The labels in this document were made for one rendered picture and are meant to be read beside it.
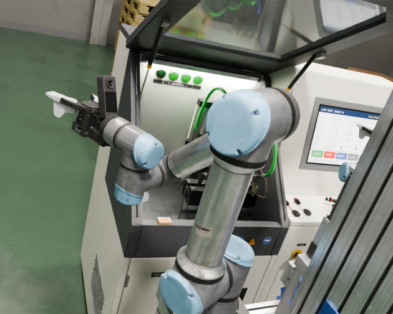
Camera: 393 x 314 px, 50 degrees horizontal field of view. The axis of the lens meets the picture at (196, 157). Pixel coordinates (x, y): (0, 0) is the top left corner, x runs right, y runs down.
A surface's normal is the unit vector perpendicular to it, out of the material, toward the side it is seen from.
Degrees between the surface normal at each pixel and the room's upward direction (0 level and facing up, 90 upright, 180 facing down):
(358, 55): 90
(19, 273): 0
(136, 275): 90
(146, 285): 90
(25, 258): 0
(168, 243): 90
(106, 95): 62
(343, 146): 76
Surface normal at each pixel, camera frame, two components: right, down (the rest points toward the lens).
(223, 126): -0.59, 0.07
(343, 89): 0.36, 0.26
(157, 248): 0.31, 0.48
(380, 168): -0.89, -0.04
